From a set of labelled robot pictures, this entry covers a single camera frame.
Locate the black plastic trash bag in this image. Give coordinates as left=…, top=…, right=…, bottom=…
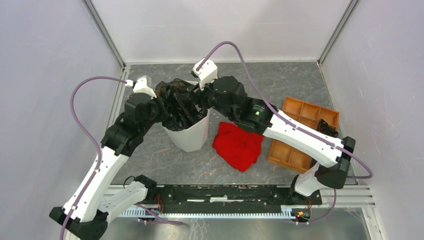
left=155, top=78, right=208, bottom=132

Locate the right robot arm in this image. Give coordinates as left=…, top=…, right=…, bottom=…
left=198, top=76, right=356, bottom=197

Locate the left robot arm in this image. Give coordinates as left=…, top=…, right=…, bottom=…
left=49, top=92, right=169, bottom=240

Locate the white octagonal trash bin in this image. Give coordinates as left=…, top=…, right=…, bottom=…
left=163, top=81, right=209, bottom=153

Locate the red cloth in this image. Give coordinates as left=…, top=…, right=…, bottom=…
left=212, top=122, right=264, bottom=172

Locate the orange compartment tray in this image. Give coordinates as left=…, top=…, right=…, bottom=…
left=264, top=97, right=343, bottom=174

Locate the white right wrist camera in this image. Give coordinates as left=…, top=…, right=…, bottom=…
left=192, top=57, right=218, bottom=91

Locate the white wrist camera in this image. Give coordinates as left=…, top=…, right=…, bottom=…
left=125, top=75, right=157, bottom=99
left=192, top=57, right=218, bottom=91

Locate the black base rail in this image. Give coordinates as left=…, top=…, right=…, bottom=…
left=134, top=175, right=323, bottom=214

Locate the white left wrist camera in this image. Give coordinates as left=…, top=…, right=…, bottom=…
left=125, top=75, right=157, bottom=99

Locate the black cable bundle in tray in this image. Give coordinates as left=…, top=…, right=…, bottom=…
left=316, top=118, right=339, bottom=138

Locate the white toothed cable strip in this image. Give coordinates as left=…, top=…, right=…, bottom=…
left=118, top=206, right=310, bottom=220

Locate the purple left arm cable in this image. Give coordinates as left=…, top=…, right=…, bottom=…
left=58, top=76, right=128, bottom=240

